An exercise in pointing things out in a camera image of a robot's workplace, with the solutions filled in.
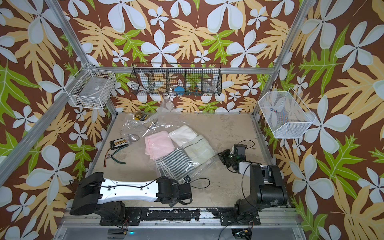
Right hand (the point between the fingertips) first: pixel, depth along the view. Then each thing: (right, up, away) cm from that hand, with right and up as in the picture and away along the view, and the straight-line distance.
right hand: (217, 152), depth 94 cm
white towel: (-23, +11, +10) cm, 27 cm away
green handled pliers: (-69, -2, +1) cm, 69 cm away
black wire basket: (-26, +48, +3) cm, 55 cm away
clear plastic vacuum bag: (-38, +24, +20) cm, 49 cm away
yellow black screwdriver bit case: (-57, +25, +21) cm, 65 cm away
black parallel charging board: (-67, +5, +7) cm, 67 cm away
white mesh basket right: (+38, +23, -11) cm, 45 cm away
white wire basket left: (-75, +39, -9) cm, 85 cm away
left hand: (-25, -17, -17) cm, 35 cm away
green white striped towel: (-26, -6, -5) cm, 27 cm away
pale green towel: (-12, +2, +1) cm, 12 cm away
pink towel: (-38, +5, +3) cm, 39 cm away
